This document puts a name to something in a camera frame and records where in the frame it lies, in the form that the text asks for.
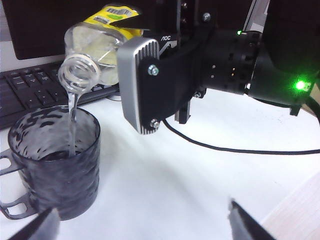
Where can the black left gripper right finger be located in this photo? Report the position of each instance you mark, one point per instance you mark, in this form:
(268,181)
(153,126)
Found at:
(245,227)

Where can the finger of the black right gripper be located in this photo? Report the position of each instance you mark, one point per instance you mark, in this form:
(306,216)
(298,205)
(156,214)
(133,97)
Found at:
(137,23)

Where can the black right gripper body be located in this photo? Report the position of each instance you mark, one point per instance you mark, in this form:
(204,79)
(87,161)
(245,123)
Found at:
(170,15)

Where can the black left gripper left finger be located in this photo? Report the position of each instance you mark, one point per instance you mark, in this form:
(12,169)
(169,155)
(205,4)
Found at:
(47,225)

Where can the clear bottle yellow label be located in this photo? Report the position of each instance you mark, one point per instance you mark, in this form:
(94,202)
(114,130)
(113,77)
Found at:
(87,42)

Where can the silver monitor stand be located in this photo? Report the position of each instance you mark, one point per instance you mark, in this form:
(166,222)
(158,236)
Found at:
(253,15)

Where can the black computer monitor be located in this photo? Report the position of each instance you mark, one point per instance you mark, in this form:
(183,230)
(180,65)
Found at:
(50,25)

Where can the black computer keyboard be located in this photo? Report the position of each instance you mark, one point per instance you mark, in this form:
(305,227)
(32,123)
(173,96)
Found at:
(25,87)

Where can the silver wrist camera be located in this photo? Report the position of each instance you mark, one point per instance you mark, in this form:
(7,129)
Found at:
(127,75)

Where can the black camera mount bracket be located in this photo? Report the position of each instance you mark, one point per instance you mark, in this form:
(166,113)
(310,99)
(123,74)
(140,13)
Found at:
(170,87)

